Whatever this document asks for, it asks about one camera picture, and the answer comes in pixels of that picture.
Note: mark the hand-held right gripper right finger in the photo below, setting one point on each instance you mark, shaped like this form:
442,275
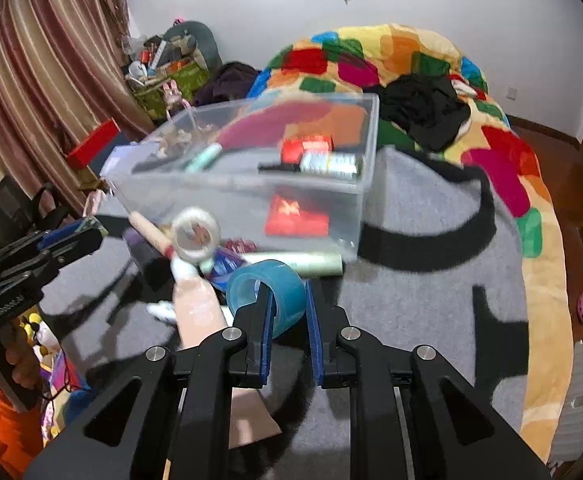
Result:
314,330

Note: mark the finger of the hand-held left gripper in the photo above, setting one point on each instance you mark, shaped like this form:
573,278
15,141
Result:
66,232
82,247

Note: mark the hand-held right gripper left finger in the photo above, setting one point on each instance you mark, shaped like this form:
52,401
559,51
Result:
268,330

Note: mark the blue tape roll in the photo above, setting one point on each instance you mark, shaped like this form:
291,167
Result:
266,292

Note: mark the peach bottle with white cap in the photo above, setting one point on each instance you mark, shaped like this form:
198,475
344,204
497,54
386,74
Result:
211,340

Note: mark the pale green tube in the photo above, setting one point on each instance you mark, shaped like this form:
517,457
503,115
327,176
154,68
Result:
296,264

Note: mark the clear tape roll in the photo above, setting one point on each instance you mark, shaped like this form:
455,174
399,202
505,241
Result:
196,232

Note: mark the clear plastic storage bin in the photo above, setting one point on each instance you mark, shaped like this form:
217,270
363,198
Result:
251,180

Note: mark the person's left forearm orange sleeve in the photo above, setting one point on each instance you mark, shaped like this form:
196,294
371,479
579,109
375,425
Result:
1,425

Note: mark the person's left hand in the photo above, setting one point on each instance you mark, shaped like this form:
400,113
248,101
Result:
24,360

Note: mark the yellow plush toy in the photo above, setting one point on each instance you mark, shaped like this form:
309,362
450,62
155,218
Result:
41,335

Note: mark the dark purple box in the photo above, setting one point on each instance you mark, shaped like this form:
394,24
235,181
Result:
146,260

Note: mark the blue foil packet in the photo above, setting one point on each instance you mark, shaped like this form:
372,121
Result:
225,270

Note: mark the grey and black blanket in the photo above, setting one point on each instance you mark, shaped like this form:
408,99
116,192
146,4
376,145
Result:
396,310

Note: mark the large red box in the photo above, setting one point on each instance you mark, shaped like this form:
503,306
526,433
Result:
94,142

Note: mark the flat red box gold print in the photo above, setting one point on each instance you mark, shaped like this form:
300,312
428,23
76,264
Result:
296,216

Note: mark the striped brown curtain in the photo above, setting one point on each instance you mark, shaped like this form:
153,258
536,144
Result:
36,85

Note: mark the mint green tube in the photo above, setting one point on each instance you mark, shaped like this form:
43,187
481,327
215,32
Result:
204,156

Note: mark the black pen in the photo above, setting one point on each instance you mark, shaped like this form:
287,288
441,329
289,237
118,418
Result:
279,166

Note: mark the rabbit figurine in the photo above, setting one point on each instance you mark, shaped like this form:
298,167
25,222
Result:
172,94

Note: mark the green fabric storage bag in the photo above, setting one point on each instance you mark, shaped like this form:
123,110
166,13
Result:
169,85

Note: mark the red and white box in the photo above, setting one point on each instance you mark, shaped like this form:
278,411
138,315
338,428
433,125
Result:
305,147

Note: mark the dark purple clothing pile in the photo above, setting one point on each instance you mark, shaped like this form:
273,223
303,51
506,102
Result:
229,82

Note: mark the grey neck pillow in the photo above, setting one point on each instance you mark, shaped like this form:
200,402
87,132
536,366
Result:
196,40

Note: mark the black clothing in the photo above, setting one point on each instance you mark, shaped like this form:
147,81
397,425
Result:
424,110

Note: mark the colourful patchwork quilt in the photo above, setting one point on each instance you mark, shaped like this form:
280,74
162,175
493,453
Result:
501,160

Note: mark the wall socket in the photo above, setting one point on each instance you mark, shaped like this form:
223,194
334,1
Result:
511,92

